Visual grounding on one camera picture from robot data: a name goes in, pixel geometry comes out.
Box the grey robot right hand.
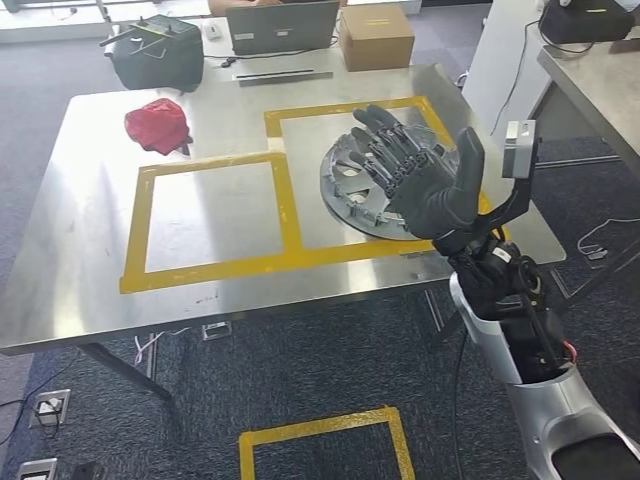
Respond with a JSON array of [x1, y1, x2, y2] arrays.
[[348, 103, 486, 241]]

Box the grey plastic wheel hubcap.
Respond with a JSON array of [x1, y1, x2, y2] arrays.
[[319, 125, 466, 241]]

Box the stainless steel workbench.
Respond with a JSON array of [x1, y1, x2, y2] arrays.
[[534, 36, 640, 303], [0, 64, 567, 405]]

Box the white pillar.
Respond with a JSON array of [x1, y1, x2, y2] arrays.
[[462, 0, 551, 144]]

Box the brown cardboard box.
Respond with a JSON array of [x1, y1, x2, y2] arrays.
[[339, 5, 416, 73]]

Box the grey laptop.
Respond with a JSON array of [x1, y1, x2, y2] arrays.
[[225, 0, 341, 56]]

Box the black equipment case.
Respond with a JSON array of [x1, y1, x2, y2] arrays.
[[540, 0, 636, 44]]

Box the light grey desk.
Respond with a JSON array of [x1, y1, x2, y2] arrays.
[[97, 13, 441, 94]]

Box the yellow floor tape outline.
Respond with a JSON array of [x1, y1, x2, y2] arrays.
[[238, 405, 416, 480]]

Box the red cloth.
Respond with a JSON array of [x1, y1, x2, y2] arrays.
[[124, 97, 193, 157]]

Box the black equipment bag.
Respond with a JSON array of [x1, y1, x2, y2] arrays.
[[100, 14, 205, 93]]

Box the yellow table tape outline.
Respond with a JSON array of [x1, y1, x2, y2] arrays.
[[118, 95, 511, 296]]

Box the white low ledge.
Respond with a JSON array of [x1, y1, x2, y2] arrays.
[[0, 0, 421, 44]]

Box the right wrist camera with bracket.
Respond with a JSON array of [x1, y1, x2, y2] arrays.
[[472, 119, 538, 246]]

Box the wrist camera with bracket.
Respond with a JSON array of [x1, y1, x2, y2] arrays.
[[69, 461, 106, 480], [472, 119, 538, 246]]

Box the black power cable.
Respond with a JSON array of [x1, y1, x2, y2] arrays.
[[490, 0, 596, 137]]

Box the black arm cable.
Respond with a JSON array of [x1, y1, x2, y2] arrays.
[[452, 331, 469, 480]]

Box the white floor cable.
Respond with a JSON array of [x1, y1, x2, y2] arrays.
[[577, 217, 640, 256]]

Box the tangled white cables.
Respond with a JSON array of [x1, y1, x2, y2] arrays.
[[134, 327, 193, 366]]

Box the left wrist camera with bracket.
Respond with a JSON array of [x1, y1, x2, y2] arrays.
[[69, 461, 106, 480]]

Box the black floor cable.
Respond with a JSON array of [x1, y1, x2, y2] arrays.
[[0, 357, 81, 448]]

